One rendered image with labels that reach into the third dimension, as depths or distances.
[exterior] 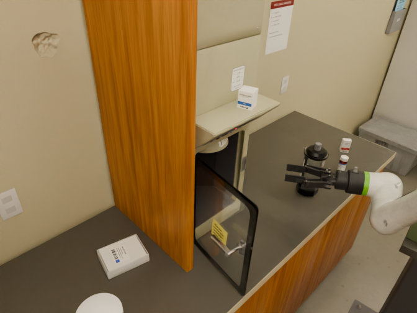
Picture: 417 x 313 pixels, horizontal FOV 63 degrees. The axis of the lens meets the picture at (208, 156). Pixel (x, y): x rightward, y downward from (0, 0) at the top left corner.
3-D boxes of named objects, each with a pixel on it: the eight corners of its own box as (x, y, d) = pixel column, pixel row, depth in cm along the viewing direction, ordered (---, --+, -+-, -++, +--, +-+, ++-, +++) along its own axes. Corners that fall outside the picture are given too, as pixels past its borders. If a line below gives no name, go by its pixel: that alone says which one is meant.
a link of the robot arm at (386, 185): (397, 182, 134) (407, 169, 125) (397, 212, 129) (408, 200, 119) (358, 176, 138) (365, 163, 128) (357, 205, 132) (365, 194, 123)
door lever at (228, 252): (222, 233, 109) (223, 227, 108) (242, 252, 103) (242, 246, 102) (209, 240, 107) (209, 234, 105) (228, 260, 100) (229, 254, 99)
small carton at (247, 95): (236, 107, 111) (238, 90, 108) (242, 101, 115) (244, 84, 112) (251, 110, 110) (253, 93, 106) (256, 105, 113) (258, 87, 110)
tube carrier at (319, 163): (291, 187, 167) (299, 151, 154) (303, 178, 173) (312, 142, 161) (310, 199, 160) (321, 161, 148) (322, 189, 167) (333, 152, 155)
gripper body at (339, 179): (347, 167, 134) (322, 164, 136) (349, 177, 127) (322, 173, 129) (343, 184, 137) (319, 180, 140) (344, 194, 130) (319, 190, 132)
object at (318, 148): (301, 155, 156) (304, 143, 152) (311, 148, 161) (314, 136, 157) (319, 164, 150) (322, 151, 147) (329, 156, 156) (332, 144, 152)
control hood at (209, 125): (187, 147, 109) (187, 120, 103) (251, 116, 128) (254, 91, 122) (212, 163, 102) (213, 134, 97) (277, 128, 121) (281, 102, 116)
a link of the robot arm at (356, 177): (360, 201, 129) (357, 189, 137) (367, 174, 124) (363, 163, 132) (343, 199, 130) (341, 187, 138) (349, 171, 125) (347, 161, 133)
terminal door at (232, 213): (192, 239, 132) (193, 153, 110) (244, 297, 113) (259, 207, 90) (190, 240, 132) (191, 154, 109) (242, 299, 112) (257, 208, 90)
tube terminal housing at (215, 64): (149, 214, 150) (133, 33, 106) (202, 182, 169) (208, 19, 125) (187, 247, 135) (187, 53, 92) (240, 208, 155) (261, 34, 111)
